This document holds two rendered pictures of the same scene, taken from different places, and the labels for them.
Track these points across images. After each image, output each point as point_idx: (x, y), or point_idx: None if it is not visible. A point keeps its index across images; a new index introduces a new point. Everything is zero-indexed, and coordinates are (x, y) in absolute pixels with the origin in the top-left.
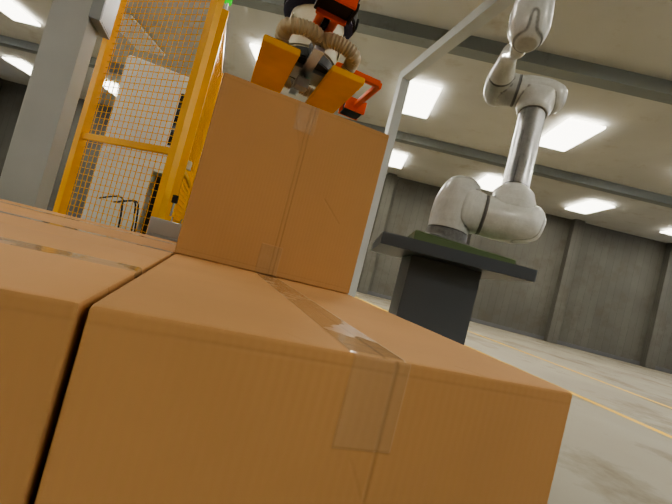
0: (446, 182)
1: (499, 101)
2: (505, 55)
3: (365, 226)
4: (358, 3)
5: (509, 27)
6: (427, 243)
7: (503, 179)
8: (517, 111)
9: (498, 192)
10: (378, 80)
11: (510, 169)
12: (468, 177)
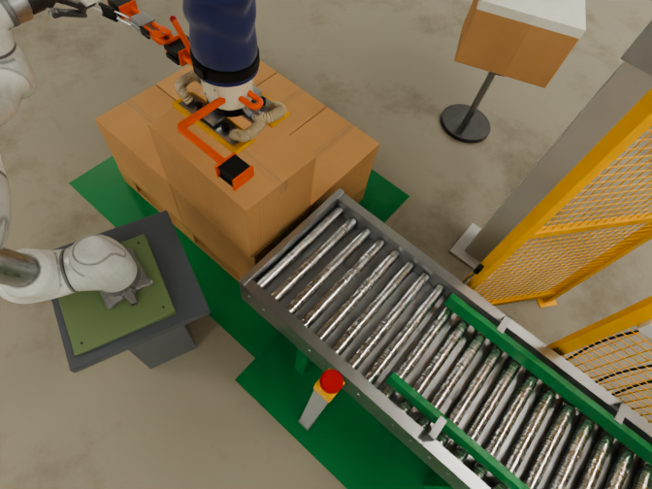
0: (112, 240)
1: None
2: (8, 119)
3: (160, 160)
4: (191, 48)
5: (34, 75)
6: (132, 222)
7: (32, 261)
8: None
9: (49, 251)
10: (179, 122)
11: (20, 253)
12: (83, 238)
